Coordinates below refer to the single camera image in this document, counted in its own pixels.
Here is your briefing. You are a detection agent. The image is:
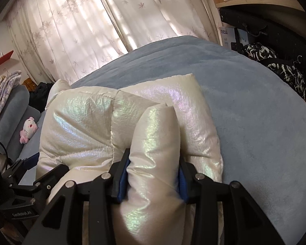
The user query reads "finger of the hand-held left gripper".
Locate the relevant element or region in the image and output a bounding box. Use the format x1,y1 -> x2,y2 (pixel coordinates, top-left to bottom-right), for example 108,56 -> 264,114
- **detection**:
1,152 -> 40,187
13,164 -> 70,205

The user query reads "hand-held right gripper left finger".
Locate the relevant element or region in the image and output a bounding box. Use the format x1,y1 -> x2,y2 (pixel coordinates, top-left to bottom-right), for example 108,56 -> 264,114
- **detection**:
23,148 -> 132,245

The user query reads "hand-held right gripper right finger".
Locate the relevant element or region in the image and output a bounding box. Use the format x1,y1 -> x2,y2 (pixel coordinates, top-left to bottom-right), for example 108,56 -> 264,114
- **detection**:
177,158 -> 286,245

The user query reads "cream puffer jacket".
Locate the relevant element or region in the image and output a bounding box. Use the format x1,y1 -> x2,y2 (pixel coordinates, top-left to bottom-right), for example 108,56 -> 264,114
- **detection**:
36,73 -> 224,245

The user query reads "pink white cat plush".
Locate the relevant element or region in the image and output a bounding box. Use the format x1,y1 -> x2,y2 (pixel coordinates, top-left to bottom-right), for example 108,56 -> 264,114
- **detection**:
19,117 -> 38,144

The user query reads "grey pillow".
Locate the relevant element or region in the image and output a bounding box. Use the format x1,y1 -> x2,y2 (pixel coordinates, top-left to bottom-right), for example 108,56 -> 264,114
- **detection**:
0,84 -> 41,159

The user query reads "black cloth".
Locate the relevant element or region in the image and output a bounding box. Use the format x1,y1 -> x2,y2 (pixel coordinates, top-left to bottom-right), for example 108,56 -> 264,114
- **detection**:
29,82 -> 53,113

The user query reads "pale folded blanket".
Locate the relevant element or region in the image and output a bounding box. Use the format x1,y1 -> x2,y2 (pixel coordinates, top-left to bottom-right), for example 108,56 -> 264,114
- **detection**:
0,71 -> 22,120

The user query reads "brown bag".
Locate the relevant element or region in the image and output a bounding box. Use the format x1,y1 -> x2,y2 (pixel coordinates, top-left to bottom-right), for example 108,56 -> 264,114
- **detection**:
23,78 -> 37,92

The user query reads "blue fleece blanket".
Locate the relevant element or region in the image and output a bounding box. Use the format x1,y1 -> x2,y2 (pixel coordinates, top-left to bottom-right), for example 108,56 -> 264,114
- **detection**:
19,35 -> 306,245

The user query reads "white floral curtain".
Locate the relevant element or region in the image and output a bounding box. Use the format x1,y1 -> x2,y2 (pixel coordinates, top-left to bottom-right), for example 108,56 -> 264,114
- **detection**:
4,0 -> 220,85

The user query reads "black white patterned bag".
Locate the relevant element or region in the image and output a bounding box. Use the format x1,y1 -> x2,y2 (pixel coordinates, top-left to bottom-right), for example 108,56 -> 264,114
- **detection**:
241,43 -> 306,100

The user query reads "white cardboard box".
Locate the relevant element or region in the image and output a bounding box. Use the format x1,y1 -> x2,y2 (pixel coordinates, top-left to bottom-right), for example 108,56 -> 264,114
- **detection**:
218,26 -> 250,50

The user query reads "black cable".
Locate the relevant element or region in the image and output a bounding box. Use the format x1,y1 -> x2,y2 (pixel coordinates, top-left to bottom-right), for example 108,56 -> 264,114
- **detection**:
0,140 -> 16,165

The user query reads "red wall shelf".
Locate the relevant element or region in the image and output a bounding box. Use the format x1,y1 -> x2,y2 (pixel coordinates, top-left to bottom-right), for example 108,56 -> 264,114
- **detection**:
0,50 -> 14,71

